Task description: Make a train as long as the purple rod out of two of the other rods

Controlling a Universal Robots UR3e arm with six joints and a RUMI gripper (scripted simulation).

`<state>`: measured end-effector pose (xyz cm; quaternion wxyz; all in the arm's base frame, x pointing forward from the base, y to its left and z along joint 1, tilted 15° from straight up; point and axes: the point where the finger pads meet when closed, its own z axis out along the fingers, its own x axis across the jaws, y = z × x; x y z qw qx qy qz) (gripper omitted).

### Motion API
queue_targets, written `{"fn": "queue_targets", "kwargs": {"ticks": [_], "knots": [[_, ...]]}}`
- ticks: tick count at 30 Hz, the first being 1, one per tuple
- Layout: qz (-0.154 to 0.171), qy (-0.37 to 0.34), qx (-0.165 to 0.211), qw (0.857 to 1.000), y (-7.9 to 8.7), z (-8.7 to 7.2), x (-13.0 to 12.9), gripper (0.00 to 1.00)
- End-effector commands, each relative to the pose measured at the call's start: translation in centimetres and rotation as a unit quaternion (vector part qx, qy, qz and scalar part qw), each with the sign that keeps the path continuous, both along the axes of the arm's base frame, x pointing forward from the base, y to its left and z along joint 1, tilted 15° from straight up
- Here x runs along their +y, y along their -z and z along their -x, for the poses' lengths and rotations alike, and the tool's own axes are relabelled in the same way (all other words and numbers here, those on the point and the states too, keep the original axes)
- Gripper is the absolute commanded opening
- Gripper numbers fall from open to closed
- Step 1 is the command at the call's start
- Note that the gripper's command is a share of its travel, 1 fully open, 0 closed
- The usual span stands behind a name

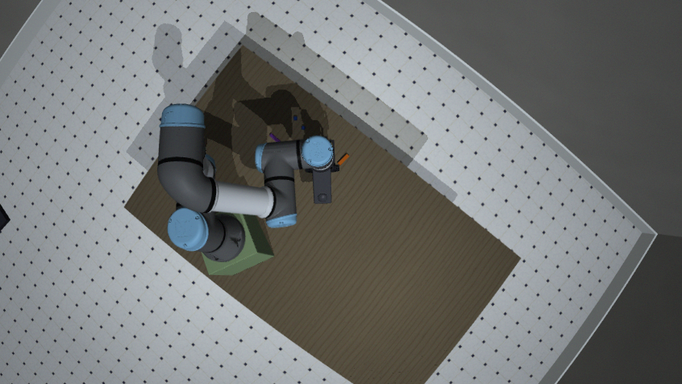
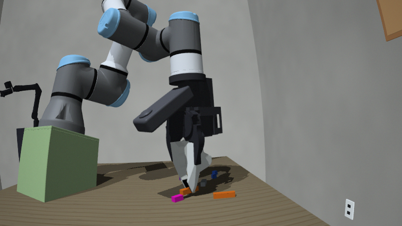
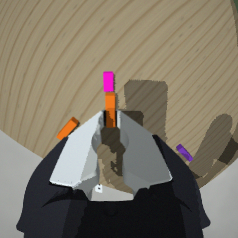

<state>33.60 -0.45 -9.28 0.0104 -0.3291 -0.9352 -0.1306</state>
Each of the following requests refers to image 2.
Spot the orange rod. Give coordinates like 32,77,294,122
180,186,199,195
213,191,235,199

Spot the magenta block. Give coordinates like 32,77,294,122
172,194,183,202

